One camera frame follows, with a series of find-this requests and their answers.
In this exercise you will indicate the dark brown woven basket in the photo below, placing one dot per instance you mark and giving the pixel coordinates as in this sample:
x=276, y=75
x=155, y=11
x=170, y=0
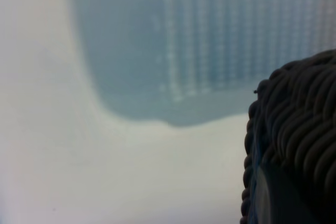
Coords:
x=302, y=119

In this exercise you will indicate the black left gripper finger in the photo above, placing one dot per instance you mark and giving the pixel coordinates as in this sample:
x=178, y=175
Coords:
x=278, y=203

